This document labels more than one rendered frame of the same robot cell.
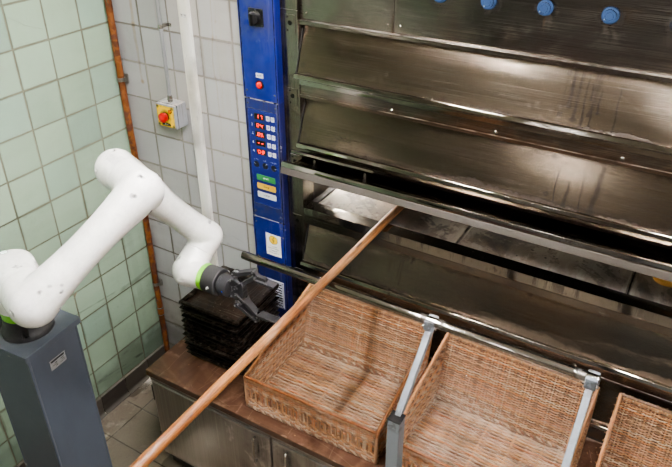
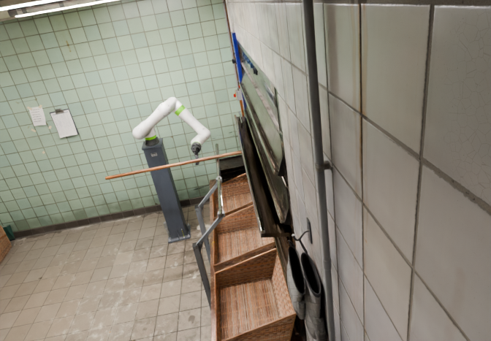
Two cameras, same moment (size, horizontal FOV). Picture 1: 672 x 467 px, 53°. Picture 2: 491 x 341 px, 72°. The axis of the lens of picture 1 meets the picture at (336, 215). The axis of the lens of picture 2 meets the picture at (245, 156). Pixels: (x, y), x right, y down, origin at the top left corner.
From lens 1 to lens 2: 2.48 m
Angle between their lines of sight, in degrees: 51
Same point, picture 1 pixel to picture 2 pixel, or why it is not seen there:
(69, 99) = (215, 85)
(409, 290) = not seen: hidden behind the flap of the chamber
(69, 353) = (158, 154)
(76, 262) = (145, 124)
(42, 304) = (136, 132)
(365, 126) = not seen: hidden behind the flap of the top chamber
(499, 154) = not seen: hidden behind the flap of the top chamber
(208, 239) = (200, 133)
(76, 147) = (218, 101)
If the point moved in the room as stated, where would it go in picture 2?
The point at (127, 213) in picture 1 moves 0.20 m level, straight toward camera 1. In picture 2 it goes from (156, 114) to (139, 121)
